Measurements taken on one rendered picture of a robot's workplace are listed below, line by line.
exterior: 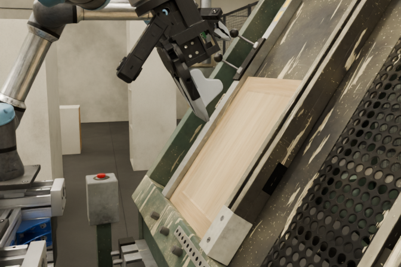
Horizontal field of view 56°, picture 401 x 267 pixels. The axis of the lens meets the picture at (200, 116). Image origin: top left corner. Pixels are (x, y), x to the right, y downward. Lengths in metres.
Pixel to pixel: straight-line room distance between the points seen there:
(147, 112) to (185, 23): 4.32
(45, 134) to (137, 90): 1.77
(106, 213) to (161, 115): 3.41
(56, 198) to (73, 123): 4.78
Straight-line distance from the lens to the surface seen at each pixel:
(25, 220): 1.37
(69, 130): 6.10
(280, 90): 1.24
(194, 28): 0.58
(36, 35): 1.45
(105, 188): 1.58
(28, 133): 3.42
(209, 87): 0.60
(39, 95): 3.37
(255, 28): 1.78
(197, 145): 1.43
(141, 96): 4.87
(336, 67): 1.07
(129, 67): 0.58
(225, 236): 1.00
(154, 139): 4.97
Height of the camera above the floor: 1.40
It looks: 8 degrees down
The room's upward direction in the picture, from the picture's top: straight up
